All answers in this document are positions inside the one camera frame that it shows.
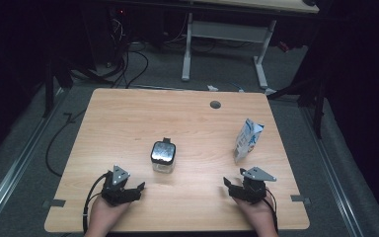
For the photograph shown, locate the hand-held gripper black cable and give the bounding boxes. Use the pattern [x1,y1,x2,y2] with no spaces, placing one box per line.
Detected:
[82,171,111,235]
[265,189,279,233]

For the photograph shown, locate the left hand-held gripper black cable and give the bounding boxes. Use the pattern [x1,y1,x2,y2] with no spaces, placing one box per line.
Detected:
[82,171,111,235]

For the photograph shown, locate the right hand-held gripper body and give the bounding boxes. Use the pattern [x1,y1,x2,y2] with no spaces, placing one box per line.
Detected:
[237,166,277,204]

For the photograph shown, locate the person's left hand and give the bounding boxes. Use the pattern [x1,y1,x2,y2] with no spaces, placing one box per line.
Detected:
[87,197,131,233]

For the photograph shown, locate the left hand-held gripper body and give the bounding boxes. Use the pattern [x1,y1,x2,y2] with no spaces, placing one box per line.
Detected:
[101,164,131,207]

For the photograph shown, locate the blue and white pouch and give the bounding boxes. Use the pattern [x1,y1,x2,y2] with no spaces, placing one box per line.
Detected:
[233,118,265,165]

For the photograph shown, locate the thin black floor cable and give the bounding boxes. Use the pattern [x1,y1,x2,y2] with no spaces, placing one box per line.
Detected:
[44,108,88,178]

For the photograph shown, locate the right hand-held gripper black cable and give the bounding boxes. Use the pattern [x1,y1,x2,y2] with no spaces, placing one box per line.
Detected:
[265,189,279,233]

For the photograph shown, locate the grey tape strip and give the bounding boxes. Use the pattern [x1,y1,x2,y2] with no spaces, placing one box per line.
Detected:
[290,195,311,204]
[42,198,67,209]

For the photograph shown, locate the white cables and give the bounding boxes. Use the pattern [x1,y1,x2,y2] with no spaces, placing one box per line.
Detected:
[112,18,126,43]

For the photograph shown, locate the person's right hand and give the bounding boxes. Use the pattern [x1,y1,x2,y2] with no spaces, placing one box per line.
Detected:
[233,193,276,230]

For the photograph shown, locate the black cable bundle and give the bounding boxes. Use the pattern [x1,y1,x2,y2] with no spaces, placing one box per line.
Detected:
[72,55,129,88]

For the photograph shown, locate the white metal desk frame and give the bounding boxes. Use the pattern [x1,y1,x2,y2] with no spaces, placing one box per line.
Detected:
[181,12,277,97]

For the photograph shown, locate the looped black floor cable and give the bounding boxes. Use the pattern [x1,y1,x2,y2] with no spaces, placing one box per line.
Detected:
[124,48,150,89]

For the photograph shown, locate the black metal stand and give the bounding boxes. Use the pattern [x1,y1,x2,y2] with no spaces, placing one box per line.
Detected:
[267,75,327,139]
[42,58,73,119]

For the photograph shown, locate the metal floor rail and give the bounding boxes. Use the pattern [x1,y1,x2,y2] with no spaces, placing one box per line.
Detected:
[0,88,67,231]
[300,107,364,237]

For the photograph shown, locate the clear jar with black lid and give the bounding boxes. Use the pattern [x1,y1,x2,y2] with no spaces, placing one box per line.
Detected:
[150,137,177,175]

